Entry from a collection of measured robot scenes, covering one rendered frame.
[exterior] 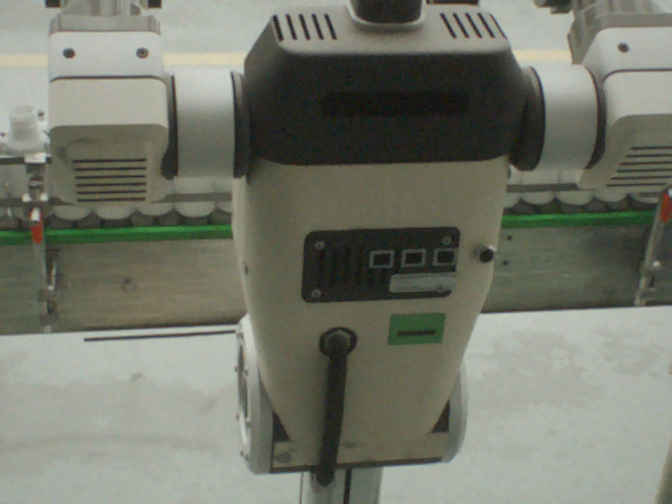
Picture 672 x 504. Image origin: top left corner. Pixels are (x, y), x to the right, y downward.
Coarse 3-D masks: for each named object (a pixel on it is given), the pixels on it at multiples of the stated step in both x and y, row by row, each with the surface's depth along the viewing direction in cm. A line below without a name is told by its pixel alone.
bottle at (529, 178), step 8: (528, 176) 197; (536, 176) 196; (544, 176) 196; (552, 176) 196; (528, 184) 197; (536, 192) 197; (544, 192) 197; (552, 192) 198; (528, 200) 198; (536, 200) 198; (544, 200) 198
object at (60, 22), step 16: (64, 0) 110; (80, 0) 106; (96, 0) 106; (112, 0) 106; (128, 0) 107; (144, 0) 111; (64, 16) 102; (80, 16) 103; (96, 16) 103; (112, 16) 103; (128, 16) 103; (144, 16) 103; (48, 32) 103; (160, 32) 105
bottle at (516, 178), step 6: (510, 168) 193; (516, 174) 194; (522, 174) 195; (510, 180) 194; (516, 180) 195; (522, 180) 197; (504, 198) 196; (510, 198) 196; (516, 198) 197; (504, 204) 197; (510, 204) 197
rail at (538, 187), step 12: (0, 132) 184; (0, 156) 179; (12, 156) 179; (24, 156) 179; (48, 156) 180; (516, 192) 195; (528, 192) 196; (0, 204) 183; (12, 204) 183; (60, 204) 184; (72, 204) 184
